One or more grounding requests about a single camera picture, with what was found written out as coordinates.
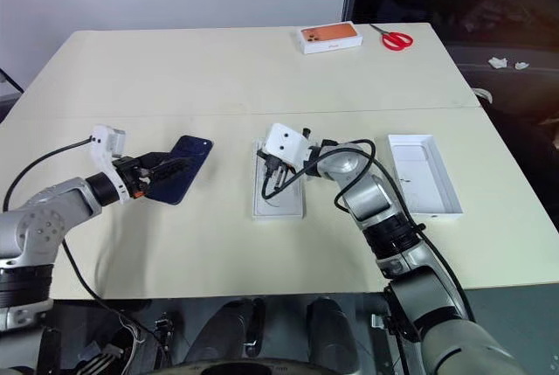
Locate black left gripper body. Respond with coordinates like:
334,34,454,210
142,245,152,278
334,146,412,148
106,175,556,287
113,154,153,201

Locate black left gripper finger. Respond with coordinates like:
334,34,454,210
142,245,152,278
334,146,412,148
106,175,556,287
138,151,180,167
147,157,193,184

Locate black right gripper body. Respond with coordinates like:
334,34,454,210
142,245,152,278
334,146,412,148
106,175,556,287
256,147,303,180

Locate dark blue smartphone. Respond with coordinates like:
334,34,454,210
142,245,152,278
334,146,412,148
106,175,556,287
146,134,215,206

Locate white phone box lid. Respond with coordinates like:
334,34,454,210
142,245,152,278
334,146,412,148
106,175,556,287
386,132,465,225

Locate white phone box base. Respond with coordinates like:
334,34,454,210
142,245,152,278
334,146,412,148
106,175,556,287
252,138,306,223

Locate orange printed phone box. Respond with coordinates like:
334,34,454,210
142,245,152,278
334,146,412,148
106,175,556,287
296,21,365,56

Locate black slanted rod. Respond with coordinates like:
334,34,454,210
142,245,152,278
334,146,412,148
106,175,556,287
0,67,24,97

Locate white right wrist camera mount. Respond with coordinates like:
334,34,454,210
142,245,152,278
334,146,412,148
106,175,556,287
264,122,313,170

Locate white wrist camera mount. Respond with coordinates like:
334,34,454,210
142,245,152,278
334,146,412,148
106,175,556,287
89,126,132,202
264,122,313,170

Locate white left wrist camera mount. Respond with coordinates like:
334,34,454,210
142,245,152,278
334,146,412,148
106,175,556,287
89,126,132,202

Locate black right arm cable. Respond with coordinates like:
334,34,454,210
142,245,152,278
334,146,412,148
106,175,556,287
260,138,478,324

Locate red handled scissors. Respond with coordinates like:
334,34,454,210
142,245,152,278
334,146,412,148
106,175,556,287
368,23,415,52

